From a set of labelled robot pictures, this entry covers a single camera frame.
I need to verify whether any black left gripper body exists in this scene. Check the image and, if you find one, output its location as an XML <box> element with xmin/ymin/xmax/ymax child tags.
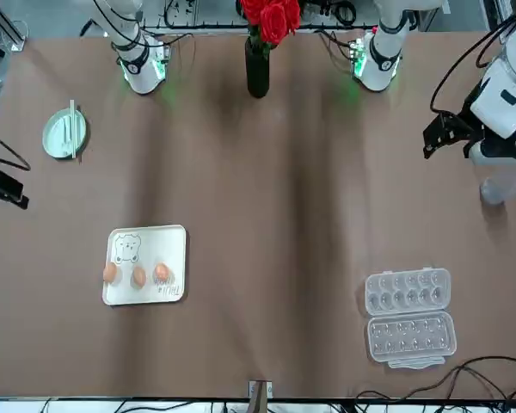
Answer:
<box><xmin>453</xmin><ymin>85</ymin><xmax>488</xmax><ymax>150</ymax></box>

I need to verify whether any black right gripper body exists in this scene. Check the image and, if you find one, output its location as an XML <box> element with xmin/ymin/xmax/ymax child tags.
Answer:
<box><xmin>0</xmin><ymin>168</ymin><xmax>31</xmax><ymax>213</ymax></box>

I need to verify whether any cream-white tray with bear print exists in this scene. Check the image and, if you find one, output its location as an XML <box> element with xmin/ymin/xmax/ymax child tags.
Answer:
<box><xmin>101</xmin><ymin>223</ymin><xmax>188</xmax><ymax>307</ymax></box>

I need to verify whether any pale green plate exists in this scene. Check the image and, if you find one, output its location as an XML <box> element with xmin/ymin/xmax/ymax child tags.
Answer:
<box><xmin>41</xmin><ymin>107</ymin><xmax>89</xmax><ymax>161</ymax></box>

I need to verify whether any clear bottle with blue cap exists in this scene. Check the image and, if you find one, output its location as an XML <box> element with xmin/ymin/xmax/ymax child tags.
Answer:
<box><xmin>479</xmin><ymin>170</ymin><xmax>516</xmax><ymax>207</ymax></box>

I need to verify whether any clear plastic egg carton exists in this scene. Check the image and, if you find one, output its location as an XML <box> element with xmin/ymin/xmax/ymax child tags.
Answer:
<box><xmin>364</xmin><ymin>267</ymin><xmax>458</xmax><ymax>371</ymax></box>

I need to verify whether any black vase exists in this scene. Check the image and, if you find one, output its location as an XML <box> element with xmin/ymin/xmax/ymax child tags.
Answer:
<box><xmin>244</xmin><ymin>36</ymin><xmax>271</xmax><ymax>100</ymax></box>

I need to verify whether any red rose bouquet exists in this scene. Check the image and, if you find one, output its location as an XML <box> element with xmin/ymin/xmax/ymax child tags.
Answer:
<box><xmin>238</xmin><ymin>0</ymin><xmax>303</xmax><ymax>49</ymax></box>

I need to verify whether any white desk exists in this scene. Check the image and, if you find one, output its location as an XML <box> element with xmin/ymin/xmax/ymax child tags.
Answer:
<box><xmin>0</xmin><ymin>398</ymin><xmax>516</xmax><ymax>413</ymax></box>

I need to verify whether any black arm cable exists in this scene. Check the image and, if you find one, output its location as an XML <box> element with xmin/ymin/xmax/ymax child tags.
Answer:
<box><xmin>0</xmin><ymin>123</ymin><xmax>32</xmax><ymax>172</ymax></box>
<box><xmin>428</xmin><ymin>12</ymin><xmax>516</xmax><ymax>115</ymax></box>

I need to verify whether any black base cable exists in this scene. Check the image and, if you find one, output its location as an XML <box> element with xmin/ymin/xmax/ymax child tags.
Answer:
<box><xmin>161</xmin><ymin>33</ymin><xmax>194</xmax><ymax>59</ymax></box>
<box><xmin>317</xmin><ymin>28</ymin><xmax>359</xmax><ymax>65</ymax></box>

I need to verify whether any aluminium frame post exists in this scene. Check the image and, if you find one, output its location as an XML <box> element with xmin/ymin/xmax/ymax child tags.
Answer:
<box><xmin>248</xmin><ymin>379</ymin><xmax>274</xmax><ymax>413</ymax></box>

